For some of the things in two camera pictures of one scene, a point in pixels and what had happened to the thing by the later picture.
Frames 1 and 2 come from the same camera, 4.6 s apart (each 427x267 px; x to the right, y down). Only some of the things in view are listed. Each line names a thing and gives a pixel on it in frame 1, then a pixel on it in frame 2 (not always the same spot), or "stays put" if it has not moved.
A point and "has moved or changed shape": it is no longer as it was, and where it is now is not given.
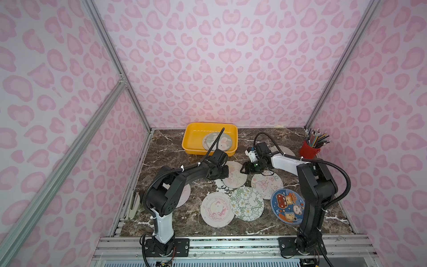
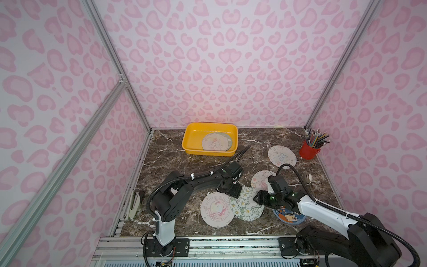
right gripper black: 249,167 → 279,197
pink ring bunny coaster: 216,210 stays put
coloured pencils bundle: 316,139 stays put
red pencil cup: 308,152 stays put
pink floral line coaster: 266,183 stays put
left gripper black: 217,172 → 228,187
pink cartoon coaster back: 236,179 has moved or changed shape
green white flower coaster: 247,203 stays put
